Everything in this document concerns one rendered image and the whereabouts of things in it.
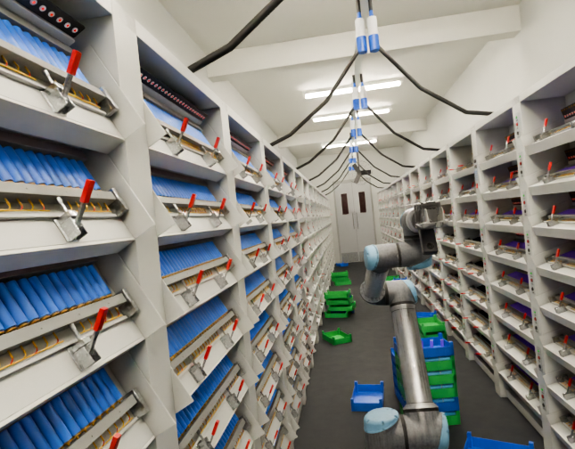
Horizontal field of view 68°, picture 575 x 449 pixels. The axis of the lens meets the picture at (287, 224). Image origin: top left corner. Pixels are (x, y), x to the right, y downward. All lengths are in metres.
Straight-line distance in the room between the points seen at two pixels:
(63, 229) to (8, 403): 0.24
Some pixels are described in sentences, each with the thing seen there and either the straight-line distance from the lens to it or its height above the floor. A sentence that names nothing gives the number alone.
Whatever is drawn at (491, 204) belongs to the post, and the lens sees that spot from 3.01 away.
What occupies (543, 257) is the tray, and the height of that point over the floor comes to 0.97.
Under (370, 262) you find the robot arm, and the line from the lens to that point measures 1.54.
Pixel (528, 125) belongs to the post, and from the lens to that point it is 2.36.
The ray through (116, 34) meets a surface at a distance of 0.95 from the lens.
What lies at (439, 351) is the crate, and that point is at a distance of 2.69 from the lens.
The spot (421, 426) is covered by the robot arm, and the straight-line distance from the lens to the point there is 2.00.
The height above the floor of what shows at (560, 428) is 0.18.
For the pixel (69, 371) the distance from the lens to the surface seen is 0.71.
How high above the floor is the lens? 1.27
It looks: 1 degrees down
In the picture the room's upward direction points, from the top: 6 degrees counter-clockwise
